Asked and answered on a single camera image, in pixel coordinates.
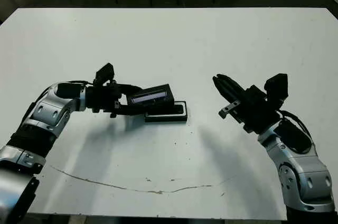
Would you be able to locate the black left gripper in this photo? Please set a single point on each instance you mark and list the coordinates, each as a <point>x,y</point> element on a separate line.
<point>101,98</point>

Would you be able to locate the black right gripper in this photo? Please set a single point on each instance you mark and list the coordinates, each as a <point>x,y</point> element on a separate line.
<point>256,113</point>

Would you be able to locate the black box lid with window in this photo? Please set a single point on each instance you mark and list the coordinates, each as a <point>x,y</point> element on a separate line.
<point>155,97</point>

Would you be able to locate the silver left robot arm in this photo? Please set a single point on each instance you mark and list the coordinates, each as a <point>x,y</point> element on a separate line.
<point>47,110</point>

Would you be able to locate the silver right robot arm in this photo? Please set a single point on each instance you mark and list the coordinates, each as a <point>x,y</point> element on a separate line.
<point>303,181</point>

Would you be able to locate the black box base white inlay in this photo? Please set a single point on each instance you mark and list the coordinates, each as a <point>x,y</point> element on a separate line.
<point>166,119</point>

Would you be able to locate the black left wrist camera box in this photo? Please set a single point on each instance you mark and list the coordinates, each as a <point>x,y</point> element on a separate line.
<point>104,73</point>

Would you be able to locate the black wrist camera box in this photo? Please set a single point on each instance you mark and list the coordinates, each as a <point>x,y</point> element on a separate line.
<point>104,73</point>
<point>277,86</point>

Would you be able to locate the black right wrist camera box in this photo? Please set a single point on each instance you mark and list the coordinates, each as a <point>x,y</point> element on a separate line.
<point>277,86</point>

